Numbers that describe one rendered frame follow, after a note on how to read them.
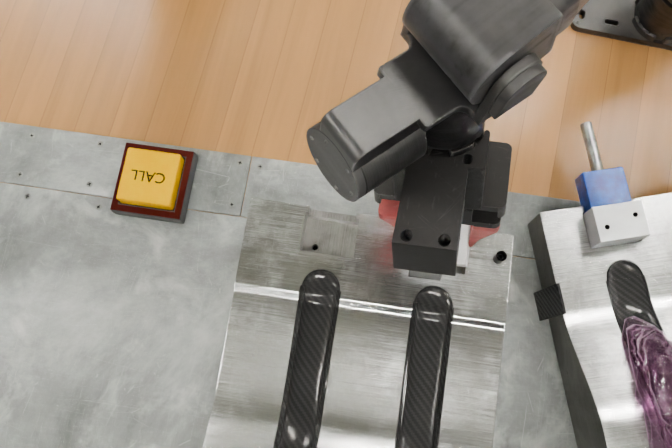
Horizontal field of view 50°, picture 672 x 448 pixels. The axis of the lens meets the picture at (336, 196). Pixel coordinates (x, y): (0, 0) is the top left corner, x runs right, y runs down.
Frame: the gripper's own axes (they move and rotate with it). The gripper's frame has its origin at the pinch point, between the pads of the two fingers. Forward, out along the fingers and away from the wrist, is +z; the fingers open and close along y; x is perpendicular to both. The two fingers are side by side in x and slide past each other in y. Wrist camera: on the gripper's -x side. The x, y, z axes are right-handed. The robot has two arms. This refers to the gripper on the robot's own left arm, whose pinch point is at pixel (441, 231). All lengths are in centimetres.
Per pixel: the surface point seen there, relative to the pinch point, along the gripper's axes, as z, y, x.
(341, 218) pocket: 5.0, -10.4, 3.3
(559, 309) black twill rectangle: 11.4, 11.8, 0.1
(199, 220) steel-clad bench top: 10.2, -27.3, 4.1
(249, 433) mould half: 10.5, -15.0, -17.6
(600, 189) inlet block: 6.4, 14.6, 11.6
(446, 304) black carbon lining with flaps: 7.7, 1.0, -3.1
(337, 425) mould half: 11.3, -7.4, -15.2
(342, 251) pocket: 7.2, -9.9, 0.9
